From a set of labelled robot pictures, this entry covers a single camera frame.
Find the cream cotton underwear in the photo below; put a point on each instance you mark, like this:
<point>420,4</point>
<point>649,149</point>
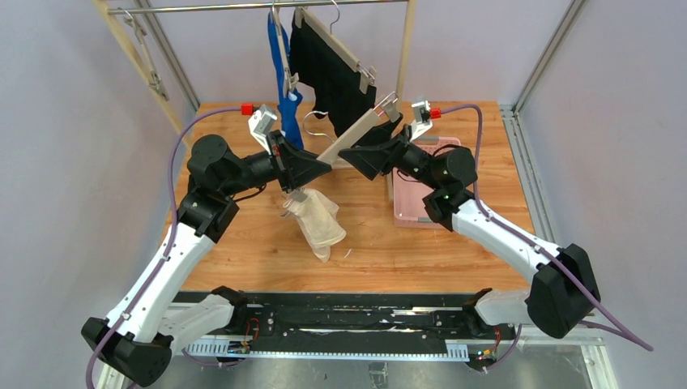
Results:
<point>316,216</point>

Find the black underwear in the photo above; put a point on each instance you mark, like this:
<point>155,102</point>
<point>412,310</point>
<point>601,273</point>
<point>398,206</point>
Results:
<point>335,84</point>

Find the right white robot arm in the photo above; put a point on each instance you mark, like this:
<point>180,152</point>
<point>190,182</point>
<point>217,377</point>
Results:
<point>562,288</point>

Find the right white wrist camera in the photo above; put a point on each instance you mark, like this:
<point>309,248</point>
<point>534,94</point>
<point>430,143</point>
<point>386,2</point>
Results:
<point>422,121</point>

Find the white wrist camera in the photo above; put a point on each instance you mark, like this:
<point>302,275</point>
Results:
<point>260,124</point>
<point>422,121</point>

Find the blue underwear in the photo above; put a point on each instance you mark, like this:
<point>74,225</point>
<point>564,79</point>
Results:
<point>287,109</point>

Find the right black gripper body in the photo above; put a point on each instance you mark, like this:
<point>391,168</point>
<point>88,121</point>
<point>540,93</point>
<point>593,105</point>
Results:
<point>395,150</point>

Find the empty wooden clip hanger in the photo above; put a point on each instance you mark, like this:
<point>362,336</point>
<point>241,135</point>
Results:
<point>153,78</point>

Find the wooden clip hanger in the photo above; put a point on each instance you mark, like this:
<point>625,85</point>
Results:
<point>361,127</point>
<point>153,78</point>

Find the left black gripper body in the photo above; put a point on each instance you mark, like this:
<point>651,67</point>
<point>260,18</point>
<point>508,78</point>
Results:
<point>277,160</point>

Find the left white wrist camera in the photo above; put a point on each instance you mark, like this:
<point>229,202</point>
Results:
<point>260,124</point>

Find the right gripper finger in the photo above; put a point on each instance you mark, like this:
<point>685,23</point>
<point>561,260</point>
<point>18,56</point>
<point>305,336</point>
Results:
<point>371,161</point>
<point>380,133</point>

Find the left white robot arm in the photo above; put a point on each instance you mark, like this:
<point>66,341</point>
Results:
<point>135,338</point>

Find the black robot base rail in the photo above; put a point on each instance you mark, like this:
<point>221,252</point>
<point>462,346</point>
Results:
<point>373,326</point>

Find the pink plastic basket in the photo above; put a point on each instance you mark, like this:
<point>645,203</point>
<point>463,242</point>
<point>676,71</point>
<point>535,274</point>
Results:
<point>409,209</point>

